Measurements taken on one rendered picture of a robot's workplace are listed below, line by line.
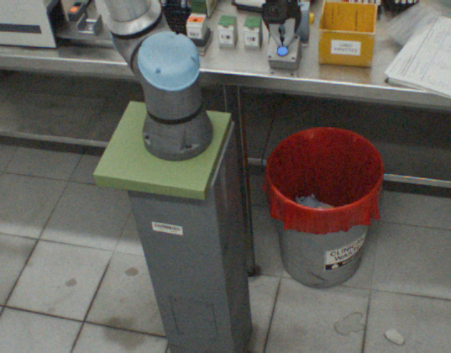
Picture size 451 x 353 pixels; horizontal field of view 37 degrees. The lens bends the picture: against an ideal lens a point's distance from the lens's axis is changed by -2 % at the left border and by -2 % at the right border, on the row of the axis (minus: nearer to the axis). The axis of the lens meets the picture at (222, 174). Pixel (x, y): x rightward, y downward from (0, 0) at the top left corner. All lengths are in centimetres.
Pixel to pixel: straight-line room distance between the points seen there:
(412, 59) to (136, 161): 71
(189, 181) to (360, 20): 66
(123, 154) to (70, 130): 111
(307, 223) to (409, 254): 54
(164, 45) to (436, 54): 71
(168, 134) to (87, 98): 131
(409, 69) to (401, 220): 94
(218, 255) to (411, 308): 89
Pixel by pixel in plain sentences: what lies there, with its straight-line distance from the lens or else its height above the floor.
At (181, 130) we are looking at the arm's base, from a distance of 140.
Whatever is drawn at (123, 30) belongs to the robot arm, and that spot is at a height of 114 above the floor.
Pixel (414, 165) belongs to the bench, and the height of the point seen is 27.
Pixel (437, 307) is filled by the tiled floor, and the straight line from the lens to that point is 232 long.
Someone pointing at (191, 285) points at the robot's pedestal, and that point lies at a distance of 173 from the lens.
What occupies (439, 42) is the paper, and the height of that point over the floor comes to 89.
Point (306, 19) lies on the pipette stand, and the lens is 174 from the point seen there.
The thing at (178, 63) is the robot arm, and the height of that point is 113.
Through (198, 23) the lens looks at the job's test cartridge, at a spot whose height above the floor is 95.
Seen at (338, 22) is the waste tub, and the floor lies 92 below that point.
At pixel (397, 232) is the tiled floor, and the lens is 248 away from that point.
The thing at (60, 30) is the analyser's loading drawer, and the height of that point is 91.
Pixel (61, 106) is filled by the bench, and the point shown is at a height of 27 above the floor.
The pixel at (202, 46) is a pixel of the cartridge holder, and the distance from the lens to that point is 177.
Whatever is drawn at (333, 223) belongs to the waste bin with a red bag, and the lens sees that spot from 199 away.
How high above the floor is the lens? 190
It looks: 46 degrees down
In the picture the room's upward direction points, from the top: 6 degrees counter-clockwise
